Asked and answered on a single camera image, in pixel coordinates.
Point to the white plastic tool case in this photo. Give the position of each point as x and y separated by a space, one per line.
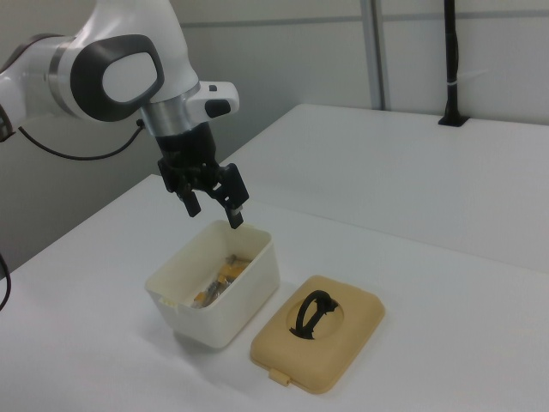
214 317

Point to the black clamped pole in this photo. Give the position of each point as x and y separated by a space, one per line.
451 64

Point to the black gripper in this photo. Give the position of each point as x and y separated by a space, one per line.
188 150

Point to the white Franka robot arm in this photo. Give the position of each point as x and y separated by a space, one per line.
128 43

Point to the yellow and grey tools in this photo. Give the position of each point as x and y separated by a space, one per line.
225 274

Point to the grey partition post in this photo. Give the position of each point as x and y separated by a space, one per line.
375 51

